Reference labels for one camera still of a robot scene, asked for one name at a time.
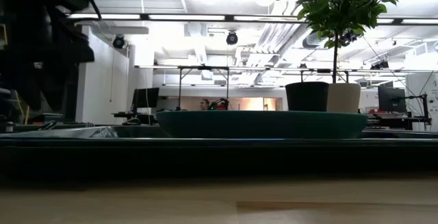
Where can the dark green round plate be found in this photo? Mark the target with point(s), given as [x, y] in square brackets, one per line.
[260, 124]

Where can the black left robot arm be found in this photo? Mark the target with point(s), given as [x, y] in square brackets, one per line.
[37, 46]

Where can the black cup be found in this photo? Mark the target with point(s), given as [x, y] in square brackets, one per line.
[307, 96]

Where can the black serving tray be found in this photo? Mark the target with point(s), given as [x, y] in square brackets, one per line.
[219, 155]

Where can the green leafy potted plant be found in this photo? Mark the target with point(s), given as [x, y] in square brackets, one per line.
[345, 8]

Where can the black ceiling spotlight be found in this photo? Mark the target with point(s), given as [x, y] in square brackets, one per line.
[118, 42]
[232, 38]

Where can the long ceiling light bar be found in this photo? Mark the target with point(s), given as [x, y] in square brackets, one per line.
[186, 17]

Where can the red and black robot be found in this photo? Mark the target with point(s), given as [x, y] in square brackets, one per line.
[219, 105]

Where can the black computer monitor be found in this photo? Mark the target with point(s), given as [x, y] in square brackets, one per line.
[391, 99]
[145, 97]

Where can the person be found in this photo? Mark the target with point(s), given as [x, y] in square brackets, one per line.
[204, 105]

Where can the dark office desk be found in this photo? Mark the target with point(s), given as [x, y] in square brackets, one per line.
[397, 119]
[135, 117]

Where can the black metal table frame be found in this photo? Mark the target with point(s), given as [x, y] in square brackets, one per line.
[205, 68]

